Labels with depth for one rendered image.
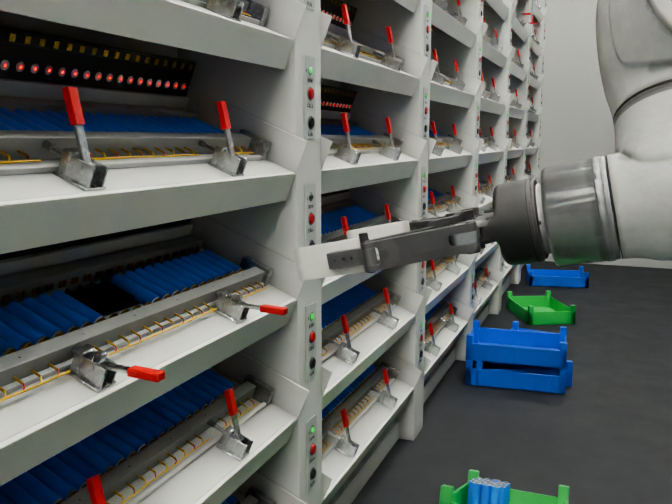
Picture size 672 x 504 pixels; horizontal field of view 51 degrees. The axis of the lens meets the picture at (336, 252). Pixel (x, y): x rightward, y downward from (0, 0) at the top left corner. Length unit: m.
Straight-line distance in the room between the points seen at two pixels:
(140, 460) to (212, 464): 0.11
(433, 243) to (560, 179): 0.12
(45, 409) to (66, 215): 0.17
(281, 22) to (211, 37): 0.21
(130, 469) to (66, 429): 0.20
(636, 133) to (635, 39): 0.08
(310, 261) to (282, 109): 0.46
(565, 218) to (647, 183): 0.07
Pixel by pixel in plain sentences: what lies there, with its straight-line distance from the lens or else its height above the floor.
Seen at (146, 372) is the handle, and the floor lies 0.55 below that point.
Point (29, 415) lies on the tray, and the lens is 0.67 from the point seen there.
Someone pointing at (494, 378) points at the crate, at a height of 0.03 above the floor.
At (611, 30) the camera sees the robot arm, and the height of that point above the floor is 0.86.
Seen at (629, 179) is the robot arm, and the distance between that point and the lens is 0.60.
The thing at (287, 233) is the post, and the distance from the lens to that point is 1.06.
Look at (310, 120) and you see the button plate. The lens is 1.07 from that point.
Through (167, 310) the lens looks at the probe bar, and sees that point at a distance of 0.85.
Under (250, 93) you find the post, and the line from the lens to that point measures 1.08.
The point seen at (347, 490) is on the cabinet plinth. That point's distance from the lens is 1.54.
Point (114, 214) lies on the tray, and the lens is 0.71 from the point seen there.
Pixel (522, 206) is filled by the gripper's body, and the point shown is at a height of 0.71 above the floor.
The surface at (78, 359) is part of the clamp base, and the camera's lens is 0.72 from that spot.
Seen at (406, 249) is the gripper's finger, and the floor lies 0.67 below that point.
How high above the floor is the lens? 0.77
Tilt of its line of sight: 9 degrees down
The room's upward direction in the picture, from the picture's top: straight up
